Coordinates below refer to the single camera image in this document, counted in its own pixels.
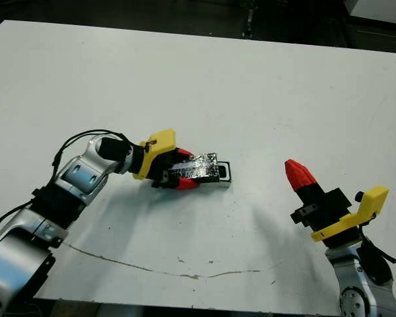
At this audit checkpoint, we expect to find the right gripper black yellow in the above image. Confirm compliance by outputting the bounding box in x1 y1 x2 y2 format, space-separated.
284 159 391 249

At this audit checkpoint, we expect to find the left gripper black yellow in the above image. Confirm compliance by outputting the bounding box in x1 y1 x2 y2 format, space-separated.
131 128 201 193

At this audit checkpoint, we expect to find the glossy black box lid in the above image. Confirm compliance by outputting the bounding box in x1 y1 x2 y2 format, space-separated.
166 152 220 186

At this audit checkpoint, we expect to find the white camera box base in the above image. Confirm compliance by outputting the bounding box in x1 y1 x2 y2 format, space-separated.
197 160 234 192

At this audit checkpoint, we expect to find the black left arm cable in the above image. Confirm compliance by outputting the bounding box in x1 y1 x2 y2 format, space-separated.
0 129 135 237

